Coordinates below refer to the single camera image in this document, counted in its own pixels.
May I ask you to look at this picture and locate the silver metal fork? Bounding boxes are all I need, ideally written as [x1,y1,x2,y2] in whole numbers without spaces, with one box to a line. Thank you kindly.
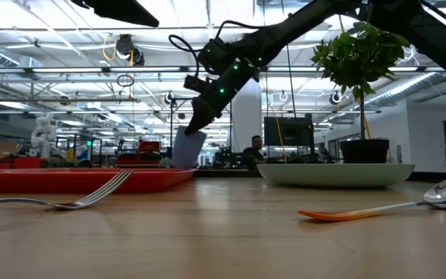
[0,168,134,211]

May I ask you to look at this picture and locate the black monitor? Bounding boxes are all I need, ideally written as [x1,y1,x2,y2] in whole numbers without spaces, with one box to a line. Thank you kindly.
[263,115,315,147]

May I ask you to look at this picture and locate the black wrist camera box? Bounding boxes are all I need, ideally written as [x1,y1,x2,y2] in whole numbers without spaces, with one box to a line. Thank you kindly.
[184,74,211,93]

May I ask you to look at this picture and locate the red tool cabinet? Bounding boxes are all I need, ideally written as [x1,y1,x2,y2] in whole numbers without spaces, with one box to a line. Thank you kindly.
[116,140,162,168]

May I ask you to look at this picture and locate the red plastic tray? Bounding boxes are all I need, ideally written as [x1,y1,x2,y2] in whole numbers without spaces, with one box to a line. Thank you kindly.
[0,167,199,194]

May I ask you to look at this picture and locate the person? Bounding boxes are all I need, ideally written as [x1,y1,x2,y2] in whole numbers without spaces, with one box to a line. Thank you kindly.
[240,135,266,171]

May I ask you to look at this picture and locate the potted green plant black pot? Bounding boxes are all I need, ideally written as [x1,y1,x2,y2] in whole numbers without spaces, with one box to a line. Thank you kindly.
[310,21,412,164]

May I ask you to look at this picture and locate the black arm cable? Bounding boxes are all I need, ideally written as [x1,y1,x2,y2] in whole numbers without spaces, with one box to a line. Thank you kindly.
[168,19,265,75]

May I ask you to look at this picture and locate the ceiling cable reel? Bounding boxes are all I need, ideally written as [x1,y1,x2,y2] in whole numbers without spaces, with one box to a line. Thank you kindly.
[115,33,146,67]

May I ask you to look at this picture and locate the white building column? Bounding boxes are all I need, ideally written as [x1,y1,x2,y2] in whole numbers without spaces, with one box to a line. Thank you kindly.
[231,79,263,154]

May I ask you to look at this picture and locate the cardboard box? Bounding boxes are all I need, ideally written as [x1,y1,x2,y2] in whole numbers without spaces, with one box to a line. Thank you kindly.
[0,142,22,157]

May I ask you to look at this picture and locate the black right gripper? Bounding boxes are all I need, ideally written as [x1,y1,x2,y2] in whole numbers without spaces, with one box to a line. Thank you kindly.
[184,60,260,136]

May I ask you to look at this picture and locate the white humanoid robot figure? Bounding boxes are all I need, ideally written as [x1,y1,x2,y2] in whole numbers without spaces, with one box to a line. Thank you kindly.
[30,112,57,158]

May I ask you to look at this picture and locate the low red cabinet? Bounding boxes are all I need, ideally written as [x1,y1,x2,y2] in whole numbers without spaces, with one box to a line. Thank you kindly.
[0,149,43,170]

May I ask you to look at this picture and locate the pale blue cup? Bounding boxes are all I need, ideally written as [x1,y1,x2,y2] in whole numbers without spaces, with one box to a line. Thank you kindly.
[170,126,208,170]

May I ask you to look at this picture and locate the pale green shallow plate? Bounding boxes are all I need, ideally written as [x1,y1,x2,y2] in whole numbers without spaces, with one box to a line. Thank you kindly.
[256,163,416,189]

